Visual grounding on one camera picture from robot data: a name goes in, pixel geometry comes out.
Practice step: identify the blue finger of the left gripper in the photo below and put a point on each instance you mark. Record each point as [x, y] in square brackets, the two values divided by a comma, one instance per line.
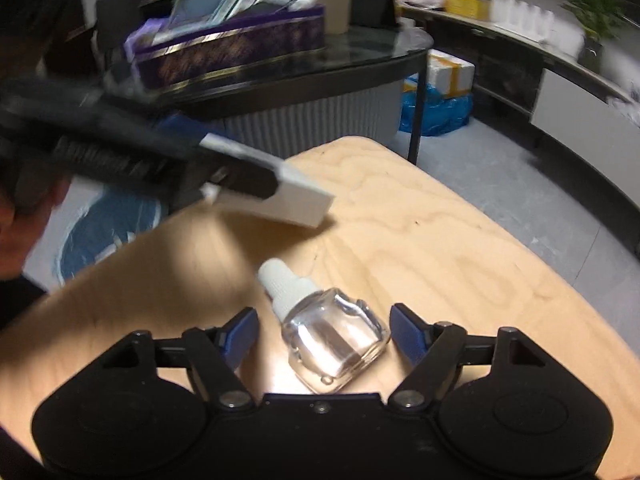
[239, 173]

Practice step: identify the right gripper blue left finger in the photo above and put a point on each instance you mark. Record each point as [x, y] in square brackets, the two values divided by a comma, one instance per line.
[238, 336]

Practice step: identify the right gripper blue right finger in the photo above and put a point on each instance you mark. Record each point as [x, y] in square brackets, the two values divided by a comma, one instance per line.
[413, 337]

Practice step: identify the small white product box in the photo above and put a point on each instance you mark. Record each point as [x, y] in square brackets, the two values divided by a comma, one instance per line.
[298, 199]

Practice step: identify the clear glass refill bottle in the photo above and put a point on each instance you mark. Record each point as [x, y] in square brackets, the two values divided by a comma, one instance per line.
[331, 338]

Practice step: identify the person left hand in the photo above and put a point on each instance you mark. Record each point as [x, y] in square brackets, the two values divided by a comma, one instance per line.
[20, 231]

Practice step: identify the blue lined trash bin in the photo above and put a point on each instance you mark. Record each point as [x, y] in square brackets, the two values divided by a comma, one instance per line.
[111, 221]

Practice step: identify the purple patterned storage box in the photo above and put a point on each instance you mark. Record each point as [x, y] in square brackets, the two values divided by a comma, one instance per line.
[230, 48]

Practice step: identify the black curved side table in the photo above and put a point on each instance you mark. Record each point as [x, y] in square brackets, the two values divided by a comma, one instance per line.
[352, 87]

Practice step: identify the blue plastic bag on floor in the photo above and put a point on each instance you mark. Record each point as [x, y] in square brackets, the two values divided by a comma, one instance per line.
[440, 115]

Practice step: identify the white yellow carton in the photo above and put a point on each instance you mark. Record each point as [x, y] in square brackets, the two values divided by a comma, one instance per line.
[450, 76]

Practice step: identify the white TV cabinet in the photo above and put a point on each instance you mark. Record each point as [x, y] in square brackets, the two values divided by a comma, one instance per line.
[572, 105]

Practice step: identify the yellow box on cabinet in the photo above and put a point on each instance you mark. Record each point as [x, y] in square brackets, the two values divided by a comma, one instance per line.
[479, 10]

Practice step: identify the white router with antennas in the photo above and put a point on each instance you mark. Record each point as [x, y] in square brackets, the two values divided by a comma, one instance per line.
[538, 25]

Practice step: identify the potted plant on cabinet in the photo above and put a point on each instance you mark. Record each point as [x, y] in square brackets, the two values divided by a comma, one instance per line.
[600, 21]

